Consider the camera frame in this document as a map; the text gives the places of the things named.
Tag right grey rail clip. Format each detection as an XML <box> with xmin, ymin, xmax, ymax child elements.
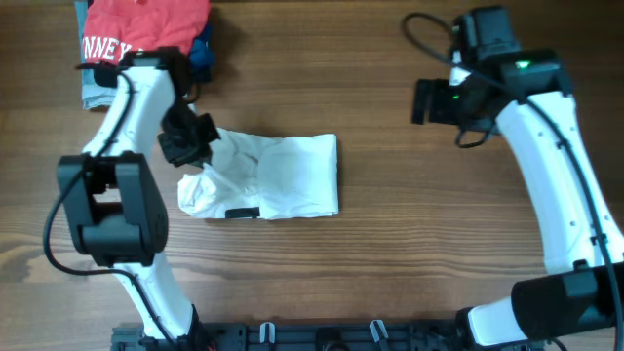
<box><xmin>369</xmin><ymin>319</ymin><xmax>388</xmax><ymax>343</ymax></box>

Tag light grey folded jeans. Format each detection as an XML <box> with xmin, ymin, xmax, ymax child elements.
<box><xmin>74</xmin><ymin>1</ymin><xmax>116</xmax><ymax>110</ymax></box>

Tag black shirt neck label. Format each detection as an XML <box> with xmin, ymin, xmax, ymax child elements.
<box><xmin>224</xmin><ymin>207</ymin><xmax>260</xmax><ymax>219</ymax></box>

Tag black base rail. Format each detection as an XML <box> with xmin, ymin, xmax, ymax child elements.
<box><xmin>111</xmin><ymin>320</ymin><xmax>462</xmax><ymax>351</ymax></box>

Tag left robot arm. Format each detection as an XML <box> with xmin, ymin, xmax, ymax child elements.
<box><xmin>43</xmin><ymin>47</ymin><xmax>218</xmax><ymax>350</ymax></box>

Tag left black cable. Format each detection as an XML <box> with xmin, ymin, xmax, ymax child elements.
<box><xmin>42</xmin><ymin>61</ymin><xmax>176</xmax><ymax>347</ymax></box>

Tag black cable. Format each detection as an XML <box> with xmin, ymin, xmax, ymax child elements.
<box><xmin>42</xmin><ymin>61</ymin><xmax>176</xmax><ymax>347</ymax></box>
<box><xmin>401</xmin><ymin>12</ymin><xmax>624</xmax><ymax>351</ymax></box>

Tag right black cable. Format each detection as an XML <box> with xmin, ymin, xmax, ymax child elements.
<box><xmin>401</xmin><ymin>12</ymin><xmax>624</xmax><ymax>351</ymax></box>

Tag white t-shirt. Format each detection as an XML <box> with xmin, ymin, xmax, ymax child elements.
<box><xmin>177</xmin><ymin>128</ymin><xmax>339</xmax><ymax>220</ymax></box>

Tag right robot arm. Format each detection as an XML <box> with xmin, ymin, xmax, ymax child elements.
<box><xmin>412</xmin><ymin>6</ymin><xmax>623</xmax><ymax>350</ymax></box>

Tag navy blue folded garment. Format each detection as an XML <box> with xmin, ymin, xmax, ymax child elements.
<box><xmin>188</xmin><ymin>23</ymin><xmax>215</xmax><ymax>70</ymax></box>

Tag grey rail clip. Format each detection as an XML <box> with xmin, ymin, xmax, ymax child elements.
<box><xmin>258</xmin><ymin>322</ymin><xmax>276</xmax><ymax>344</ymax></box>
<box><xmin>369</xmin><ymin>319</ymin><xmax>388</xmax><ymax>343</ymax></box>

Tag left grey rail clip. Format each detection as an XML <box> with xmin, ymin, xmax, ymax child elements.
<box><xmin>258</xmin><ymin>322</ymin><xmax>276</xmax><ymax>344</ymax></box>

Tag black folded garment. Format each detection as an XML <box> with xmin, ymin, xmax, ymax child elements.
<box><xmin>93</xmin><ymin>62</ymin><xmax>213</xmax><ymax>90</ymax></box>

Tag red folded t-shirt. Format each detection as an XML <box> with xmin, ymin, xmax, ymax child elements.
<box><xmin>82</xmin><ymin>0</ymin><xmax>211</xmax><ymax>64</ymax></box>

